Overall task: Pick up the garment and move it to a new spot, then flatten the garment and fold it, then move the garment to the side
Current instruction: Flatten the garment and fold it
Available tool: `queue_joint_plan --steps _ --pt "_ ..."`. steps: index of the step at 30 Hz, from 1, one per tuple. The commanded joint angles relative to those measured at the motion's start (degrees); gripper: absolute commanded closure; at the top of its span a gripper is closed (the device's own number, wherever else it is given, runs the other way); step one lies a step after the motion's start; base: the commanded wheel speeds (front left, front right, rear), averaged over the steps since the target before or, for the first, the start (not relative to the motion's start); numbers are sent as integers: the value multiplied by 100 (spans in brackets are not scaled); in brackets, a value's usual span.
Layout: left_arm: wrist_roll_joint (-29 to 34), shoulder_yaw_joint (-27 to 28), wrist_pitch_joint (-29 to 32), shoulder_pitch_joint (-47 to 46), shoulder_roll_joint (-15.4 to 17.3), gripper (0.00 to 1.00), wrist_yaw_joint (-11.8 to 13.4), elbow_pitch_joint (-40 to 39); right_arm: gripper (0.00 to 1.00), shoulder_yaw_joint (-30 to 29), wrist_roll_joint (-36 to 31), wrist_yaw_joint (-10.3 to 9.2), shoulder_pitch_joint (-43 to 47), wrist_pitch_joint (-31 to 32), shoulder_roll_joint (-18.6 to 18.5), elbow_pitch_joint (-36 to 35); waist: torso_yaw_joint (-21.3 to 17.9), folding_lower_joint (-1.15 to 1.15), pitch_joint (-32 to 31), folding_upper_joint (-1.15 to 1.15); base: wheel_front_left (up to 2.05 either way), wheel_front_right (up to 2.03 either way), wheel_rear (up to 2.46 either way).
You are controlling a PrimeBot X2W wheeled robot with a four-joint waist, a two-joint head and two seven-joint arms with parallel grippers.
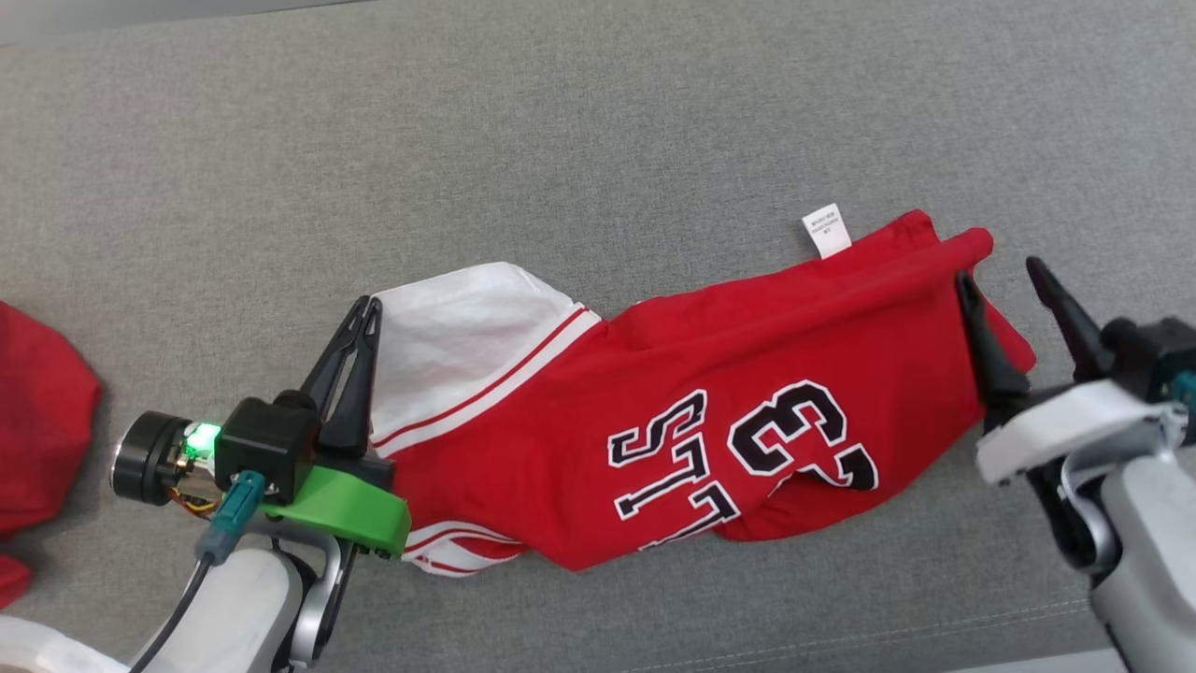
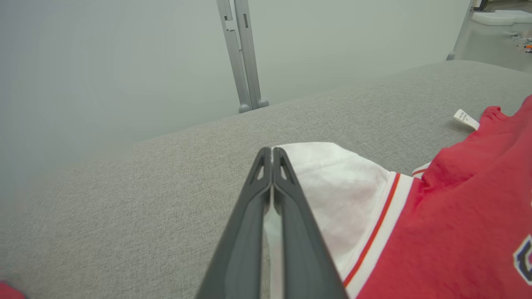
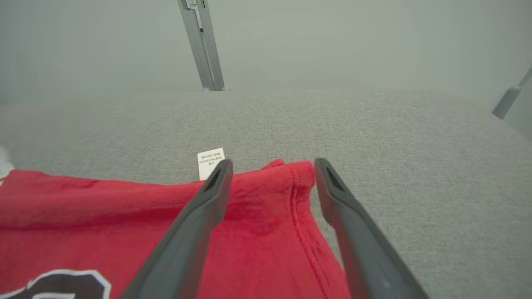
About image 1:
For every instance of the red basketball shorts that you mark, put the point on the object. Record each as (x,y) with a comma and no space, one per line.
(42,421)

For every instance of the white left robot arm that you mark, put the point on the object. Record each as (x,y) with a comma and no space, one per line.
(234,608)

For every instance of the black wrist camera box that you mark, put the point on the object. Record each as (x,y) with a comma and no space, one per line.
(1154,355)
(266,449)

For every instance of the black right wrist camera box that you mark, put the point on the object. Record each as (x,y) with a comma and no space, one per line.
(1154,355)

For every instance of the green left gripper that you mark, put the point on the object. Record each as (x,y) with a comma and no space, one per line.
(346,514)

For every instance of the red basketball jersey number 33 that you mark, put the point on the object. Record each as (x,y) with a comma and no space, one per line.
(561,402)

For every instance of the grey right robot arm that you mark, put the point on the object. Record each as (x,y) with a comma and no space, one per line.
(1149,542)

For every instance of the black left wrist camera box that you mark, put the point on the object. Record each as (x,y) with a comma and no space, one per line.
(266,449)

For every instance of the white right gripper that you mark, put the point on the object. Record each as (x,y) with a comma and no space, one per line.
(1074,425)

